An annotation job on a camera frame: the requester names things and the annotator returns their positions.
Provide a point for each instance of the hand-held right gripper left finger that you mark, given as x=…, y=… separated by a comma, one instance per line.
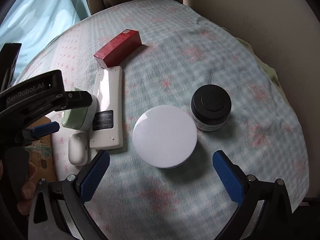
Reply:
x=94, y=177

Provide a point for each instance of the white round lidded container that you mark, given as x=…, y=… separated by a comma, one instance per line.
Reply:
x=165, y=135

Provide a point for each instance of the white remote control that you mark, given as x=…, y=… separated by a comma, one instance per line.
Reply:
x=108, y=92

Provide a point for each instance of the white earbuds case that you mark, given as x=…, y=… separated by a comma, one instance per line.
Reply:
x=77, y=150

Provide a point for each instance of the light green cloth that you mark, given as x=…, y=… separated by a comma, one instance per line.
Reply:
x=271, y=73

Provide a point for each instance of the black lidded jar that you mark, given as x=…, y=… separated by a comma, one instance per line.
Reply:
x=211, y=103

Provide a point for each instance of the light blue curtain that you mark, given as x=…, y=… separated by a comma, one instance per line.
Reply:
x=45, y=10

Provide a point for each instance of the checked floral blanket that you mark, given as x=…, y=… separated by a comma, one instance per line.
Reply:
x=175, y=62

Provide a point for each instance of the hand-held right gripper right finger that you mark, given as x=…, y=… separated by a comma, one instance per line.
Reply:
x=228, y=177

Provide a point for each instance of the person's left hand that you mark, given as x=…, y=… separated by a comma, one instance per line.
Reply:
x=28, y=190

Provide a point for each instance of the red cardboard box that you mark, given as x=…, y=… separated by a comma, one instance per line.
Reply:
x=117, y=47

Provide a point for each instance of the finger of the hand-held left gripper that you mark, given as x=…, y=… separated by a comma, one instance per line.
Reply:
x=78, y=99
x=46, y=128

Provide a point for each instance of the brown cardboard box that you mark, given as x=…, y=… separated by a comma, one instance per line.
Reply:
x=43, y=155

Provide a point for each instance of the green and white jar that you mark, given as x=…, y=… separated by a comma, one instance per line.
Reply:
x=78, y=118

